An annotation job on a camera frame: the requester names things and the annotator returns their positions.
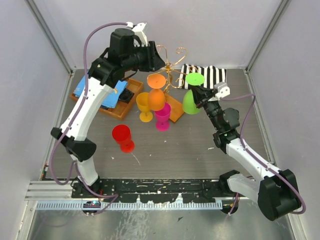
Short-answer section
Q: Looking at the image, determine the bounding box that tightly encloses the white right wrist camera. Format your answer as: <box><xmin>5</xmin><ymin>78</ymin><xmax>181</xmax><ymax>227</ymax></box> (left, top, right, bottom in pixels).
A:
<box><xmin>213</xmin><ymin>82</ymin><xmax>230</xmax><ymax>101</ymax></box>

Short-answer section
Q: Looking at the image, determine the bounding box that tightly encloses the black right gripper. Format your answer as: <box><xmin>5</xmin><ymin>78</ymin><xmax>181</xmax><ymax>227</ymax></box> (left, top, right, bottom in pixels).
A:
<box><xmin>191</xmin><ymin>84</ymin><xmax>223</xmax><ymax>131</ymax></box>

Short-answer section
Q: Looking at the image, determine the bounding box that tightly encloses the orange plastic wine glass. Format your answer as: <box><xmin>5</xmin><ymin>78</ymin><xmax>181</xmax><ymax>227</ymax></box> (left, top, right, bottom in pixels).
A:
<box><xmin>147</xmin><ymin>73</ymin><xmax>166</xmax><ymax>111</ymax></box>

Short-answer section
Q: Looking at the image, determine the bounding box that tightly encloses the black white striped cloth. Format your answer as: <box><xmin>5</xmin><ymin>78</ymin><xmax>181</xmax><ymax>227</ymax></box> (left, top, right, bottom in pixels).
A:
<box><xmin>178</xmin><ymin>64</ymin><xmax>227</xmax><ymax>90</ymax></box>

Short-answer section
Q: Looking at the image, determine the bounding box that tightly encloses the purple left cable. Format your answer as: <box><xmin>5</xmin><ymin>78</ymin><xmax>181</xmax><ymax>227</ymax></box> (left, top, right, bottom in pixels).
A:
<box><xmin>48</xmin><ymin>21</ymin><xmax>130</xmax><ymax>216</ymax></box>

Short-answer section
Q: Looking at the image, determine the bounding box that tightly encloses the gold wire glass rack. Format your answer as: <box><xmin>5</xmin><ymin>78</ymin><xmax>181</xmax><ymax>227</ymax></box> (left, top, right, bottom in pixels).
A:
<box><xmin>156</xmin><ymin>44</ymin><xmax>188</xmax><ymax>123</ymax></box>

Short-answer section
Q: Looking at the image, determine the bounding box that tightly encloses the wooden compartment tray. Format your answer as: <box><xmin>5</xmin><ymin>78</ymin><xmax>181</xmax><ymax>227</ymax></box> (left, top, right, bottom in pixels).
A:
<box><xmin>70</xmin><ymin>78</ymin><xmax>144</xmax><ymax>123</ymax></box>

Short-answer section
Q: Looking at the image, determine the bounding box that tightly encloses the black item in tray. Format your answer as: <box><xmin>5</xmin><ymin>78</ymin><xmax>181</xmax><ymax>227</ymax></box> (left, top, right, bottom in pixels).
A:
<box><xmin>118</xmin><ymin>88</ymin><xmax>134</xmax><ymax>104</ymax></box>

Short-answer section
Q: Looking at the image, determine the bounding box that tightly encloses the pink plastic wine glass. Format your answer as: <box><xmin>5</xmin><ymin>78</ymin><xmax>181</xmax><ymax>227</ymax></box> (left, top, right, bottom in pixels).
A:
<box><xmin>154</xmin><ymin>102</ymin><xmax>171</xmax><ymax>132</ymax></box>

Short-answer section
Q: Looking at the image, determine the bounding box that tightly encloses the red plastic wine glass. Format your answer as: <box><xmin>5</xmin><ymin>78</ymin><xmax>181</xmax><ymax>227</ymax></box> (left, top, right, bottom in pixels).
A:
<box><xmin>111</xmin><ymin>124</ymin><xmax>135</xmax><ymax>153</ymax></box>

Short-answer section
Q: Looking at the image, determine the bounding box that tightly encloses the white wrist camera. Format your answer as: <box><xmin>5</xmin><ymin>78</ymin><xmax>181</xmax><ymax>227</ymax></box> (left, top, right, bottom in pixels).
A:
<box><xmin>213</xmin><ymin>82</ymin><xmax>230</xmax><ymax>101</ymax></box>
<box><xmin>126</xmin><ymin>21</ymin><xmax>148</xmax><ymax>47</ymax></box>

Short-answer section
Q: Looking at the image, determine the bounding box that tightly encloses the green plastic wine glass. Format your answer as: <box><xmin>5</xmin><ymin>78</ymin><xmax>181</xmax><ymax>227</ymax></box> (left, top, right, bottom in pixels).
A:
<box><xmin>182</xmin><ymin>72</ymin><xmax>205</xmax><ymax>115</ymax></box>

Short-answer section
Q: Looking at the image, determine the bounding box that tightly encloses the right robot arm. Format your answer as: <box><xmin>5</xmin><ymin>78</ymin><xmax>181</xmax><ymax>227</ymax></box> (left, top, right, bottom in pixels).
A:
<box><xmin>191</xmin><ymin>83</ymin><xmax>307</xmax><ymax>221</ymax></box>

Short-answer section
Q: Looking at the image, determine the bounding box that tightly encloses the yellow plastic wine glass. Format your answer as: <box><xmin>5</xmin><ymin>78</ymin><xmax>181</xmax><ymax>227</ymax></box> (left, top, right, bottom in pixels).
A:
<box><xmin>136</xmin><ymin>92</ymin><xmax>153</xmax><ymax>123</ymax></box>

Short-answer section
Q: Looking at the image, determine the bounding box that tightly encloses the blue patterned cloth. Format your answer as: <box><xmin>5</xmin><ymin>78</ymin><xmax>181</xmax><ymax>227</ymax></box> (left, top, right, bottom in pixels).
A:
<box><xmin>73</xmin><ymin>76</ymin><xmax>128</xmax><ymax>109</ymax></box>

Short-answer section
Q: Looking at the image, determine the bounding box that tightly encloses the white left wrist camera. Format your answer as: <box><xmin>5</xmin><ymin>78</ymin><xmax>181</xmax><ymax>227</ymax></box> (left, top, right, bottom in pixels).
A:
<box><xmin>126</xmin><ymin>21</ymin><xmax>148</xmax><ymax>47</ymax></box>

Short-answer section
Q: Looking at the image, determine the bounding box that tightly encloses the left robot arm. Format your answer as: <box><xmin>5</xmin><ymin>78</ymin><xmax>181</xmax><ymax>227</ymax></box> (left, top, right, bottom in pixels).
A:
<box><xmin>50</xmin><ymin>22</ymin><xmax>165</xmax><ymax>198</ymax></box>

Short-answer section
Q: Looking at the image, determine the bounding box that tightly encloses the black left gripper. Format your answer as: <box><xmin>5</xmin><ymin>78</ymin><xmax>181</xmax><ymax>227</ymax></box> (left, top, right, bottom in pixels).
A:
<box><xmin>123</xmin><ymin>40</ymin><xmax>166</xmax><ymax>73</ymax></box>

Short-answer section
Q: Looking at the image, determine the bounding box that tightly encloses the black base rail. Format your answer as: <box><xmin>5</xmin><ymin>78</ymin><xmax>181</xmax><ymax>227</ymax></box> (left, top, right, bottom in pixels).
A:
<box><xmin>72</xmin><ymin>177</ymin><xmax>251</xmax><ymax>204</ymax></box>

